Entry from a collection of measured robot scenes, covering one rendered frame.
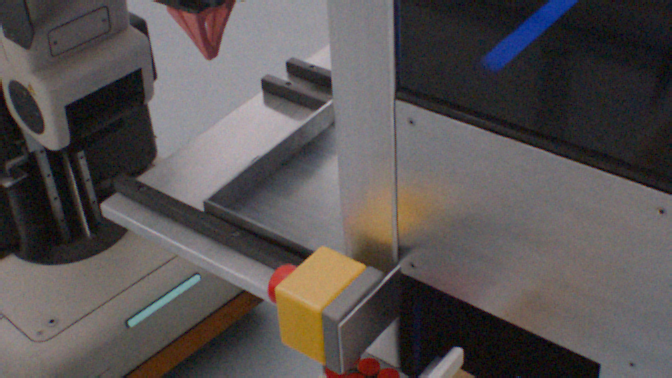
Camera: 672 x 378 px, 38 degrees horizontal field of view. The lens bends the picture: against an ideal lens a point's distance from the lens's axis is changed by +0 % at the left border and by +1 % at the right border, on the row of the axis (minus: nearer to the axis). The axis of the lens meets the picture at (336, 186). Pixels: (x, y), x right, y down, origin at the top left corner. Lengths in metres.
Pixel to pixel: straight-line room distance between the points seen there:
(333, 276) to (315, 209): 0.32
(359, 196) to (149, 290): 1.19
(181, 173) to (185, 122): 1.72
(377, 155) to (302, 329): 0.17
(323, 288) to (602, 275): 0.24
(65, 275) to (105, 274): 0.08
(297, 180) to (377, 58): 0.48
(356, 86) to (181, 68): 2.49
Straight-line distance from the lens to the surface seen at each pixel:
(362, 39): 0.76
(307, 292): 0.85
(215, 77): 3.19
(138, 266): 2.06
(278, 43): 3.34
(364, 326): 0.87
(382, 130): 0.80
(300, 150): 1.27
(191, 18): 1.04
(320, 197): 1.19
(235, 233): 1.13
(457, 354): 0.88
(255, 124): 1.34
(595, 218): 0.73
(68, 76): 1.70
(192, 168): 1.27
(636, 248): 0.73
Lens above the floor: 1.62
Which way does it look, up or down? 38 degrees down
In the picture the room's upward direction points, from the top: 4 degrees counter-clockwise
